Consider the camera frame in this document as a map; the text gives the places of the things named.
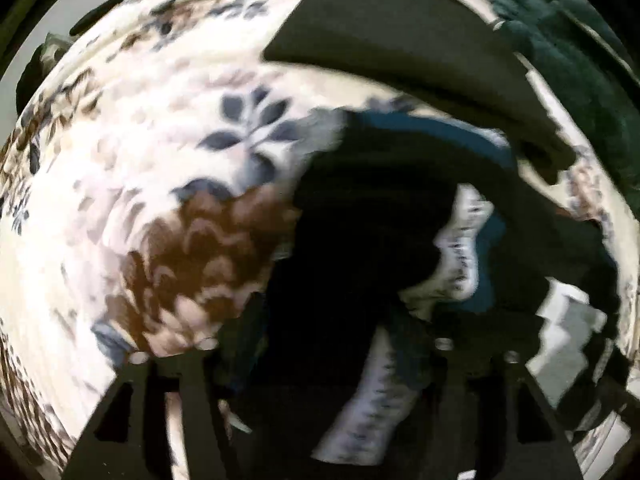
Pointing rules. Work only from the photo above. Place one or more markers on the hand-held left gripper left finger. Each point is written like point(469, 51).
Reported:
point(200, 377)

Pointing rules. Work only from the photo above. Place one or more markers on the dark green quilt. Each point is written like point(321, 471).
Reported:
point(575, 60)

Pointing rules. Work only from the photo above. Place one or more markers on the grey white black colour-block garment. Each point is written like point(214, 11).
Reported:
point(570, 332)

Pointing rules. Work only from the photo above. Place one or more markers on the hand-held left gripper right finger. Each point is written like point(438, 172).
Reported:
point(456, 385)

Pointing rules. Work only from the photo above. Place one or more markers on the black and teal garment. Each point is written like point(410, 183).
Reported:
point(380, 220)

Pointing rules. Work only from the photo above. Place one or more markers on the black folded cloth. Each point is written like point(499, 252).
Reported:
point(400, 45)

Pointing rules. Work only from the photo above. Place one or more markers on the floral printed blanket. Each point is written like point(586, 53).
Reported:
point(130, 170)

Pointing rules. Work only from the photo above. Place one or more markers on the dark object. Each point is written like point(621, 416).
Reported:
point(40, 75)
point(97, 12)

